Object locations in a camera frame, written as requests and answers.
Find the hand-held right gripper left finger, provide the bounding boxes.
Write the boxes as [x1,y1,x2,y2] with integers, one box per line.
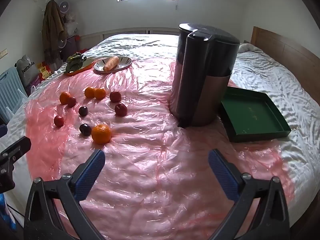
[24,149,106,240]

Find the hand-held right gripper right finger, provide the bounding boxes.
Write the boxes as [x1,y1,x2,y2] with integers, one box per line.
[208,149,290,240]

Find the large orange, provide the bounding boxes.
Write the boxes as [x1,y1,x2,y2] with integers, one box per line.
[91,124,112,145]

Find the green square tray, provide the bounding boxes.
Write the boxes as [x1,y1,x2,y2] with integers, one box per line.
[220,86,292,143]

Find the light blue ribbed panel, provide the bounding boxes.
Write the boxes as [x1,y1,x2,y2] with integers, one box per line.
[0,67,28,116]

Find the pink plastic sheet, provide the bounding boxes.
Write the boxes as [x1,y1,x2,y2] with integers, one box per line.
[24,56,298,240]

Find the grey printed bag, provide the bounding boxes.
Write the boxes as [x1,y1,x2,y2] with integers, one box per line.
[15,54,42,86]

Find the yellow red boxes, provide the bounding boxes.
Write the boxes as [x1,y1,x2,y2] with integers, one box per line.
[37,62,53,80]

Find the leafy green vegetable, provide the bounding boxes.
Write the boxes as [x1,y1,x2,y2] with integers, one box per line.
[66,52,87,72]

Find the tall black copper canister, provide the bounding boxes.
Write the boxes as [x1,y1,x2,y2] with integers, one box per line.
[169,22,240,128]

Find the orange cutting tray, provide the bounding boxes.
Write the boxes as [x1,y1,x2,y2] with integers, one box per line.
[64,57,100,77]

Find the carrot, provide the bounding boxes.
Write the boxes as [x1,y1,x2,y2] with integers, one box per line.
[103,57,120,72]

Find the purple cabinet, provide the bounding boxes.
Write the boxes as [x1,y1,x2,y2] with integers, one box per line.
[66,35,80,56]

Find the striped ceramic plate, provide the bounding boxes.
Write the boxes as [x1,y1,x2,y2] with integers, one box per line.
[94,56,132,74]

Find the brown hanging coat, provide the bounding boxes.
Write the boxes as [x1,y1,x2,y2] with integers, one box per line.
[42,0,66,66]

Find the clear plastic bags pile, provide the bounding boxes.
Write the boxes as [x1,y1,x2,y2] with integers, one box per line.
[64,14,79,37]

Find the white pillow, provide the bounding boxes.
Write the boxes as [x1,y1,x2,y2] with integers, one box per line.
[237,43,263,54]

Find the white coat rack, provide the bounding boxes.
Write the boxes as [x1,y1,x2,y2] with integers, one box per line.
[37,0,52,14]

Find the wooden headboard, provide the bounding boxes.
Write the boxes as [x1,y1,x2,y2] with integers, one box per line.
[251,26,320,98]

